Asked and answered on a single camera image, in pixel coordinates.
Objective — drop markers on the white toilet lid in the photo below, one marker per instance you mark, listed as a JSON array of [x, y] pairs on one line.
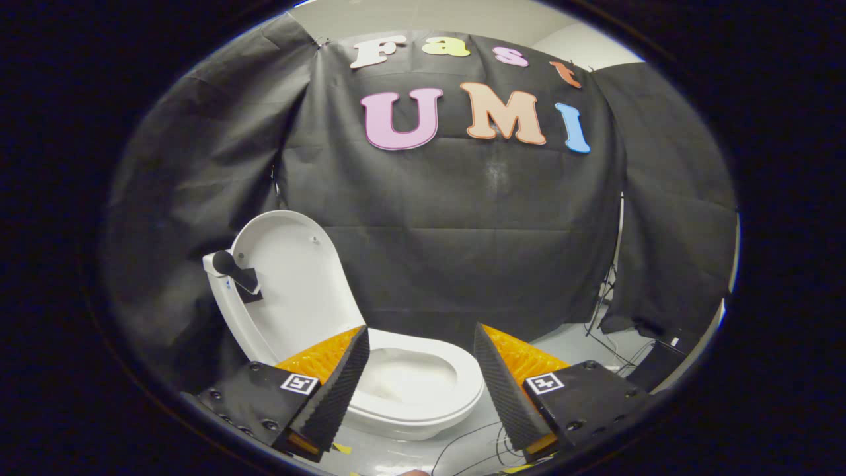
[[297, 291]]

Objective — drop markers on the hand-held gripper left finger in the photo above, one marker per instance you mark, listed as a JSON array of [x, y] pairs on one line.
[[337, 400]]

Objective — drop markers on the white toilet seat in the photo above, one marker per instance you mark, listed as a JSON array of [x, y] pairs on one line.
[[470, 390]]

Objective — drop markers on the metal backdrop stand pole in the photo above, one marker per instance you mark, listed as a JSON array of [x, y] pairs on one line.
[[620, 231]]

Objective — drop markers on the black backdrop cloth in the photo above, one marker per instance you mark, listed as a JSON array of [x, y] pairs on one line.
[[462, 264]]

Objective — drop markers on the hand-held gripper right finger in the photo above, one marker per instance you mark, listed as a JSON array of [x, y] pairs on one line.
[[502, 396]]

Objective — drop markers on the white toilet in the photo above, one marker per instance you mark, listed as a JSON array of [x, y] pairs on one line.
[[396, 431]]

